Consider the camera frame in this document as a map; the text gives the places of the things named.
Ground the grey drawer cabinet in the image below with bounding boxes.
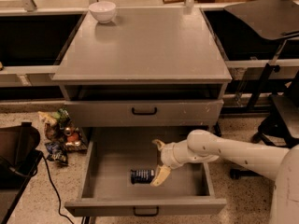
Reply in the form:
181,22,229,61
51,6,233,135

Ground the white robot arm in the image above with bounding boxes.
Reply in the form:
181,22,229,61
151,130,299,224

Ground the black office chair at right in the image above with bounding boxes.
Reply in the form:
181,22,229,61
223,0,299,180

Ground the black top drawer handle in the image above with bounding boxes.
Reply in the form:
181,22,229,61
131,107,158,116

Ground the black middle drawer handle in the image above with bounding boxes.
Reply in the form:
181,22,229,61
133,206,160,217

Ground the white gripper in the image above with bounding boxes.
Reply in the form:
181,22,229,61
150,139,189,187

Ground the grey open middle drawer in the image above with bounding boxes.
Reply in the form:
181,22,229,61
64,127,226,217

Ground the black cable on floor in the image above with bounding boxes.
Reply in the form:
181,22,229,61
0,154,76,224

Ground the black chair at left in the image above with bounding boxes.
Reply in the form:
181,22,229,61
0,122,41,224

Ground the blue rxbar blueberry bar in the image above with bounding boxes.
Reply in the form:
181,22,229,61
130,169,155,184

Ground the blue snack bag on floor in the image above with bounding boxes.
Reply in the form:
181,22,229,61
45,141,68,165

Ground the wooden stick on far counter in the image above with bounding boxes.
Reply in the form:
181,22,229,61
163,0,185,4

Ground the pile of snack packages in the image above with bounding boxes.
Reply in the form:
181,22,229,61
37,108,87,151

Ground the grey closed top drawer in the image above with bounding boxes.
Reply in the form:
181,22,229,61
64,100,223,127

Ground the black drawer handle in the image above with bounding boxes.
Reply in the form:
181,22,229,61
133,206,160,217
131,107,158,116

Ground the white ceramic bowl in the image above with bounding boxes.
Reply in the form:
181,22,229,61
89,1,117,23

